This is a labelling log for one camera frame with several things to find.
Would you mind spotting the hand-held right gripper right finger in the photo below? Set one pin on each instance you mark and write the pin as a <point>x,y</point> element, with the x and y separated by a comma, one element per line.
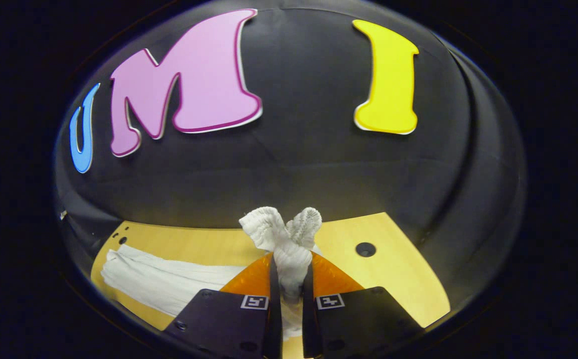
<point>309,319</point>

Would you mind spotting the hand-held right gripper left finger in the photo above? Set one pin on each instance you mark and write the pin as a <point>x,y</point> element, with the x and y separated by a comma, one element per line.
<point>275,314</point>

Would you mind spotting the white jeans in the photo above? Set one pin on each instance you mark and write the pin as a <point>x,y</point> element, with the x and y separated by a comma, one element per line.
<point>169,284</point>

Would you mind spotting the black backdrop cloth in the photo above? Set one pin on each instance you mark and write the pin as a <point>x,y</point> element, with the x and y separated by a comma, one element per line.
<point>308,164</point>

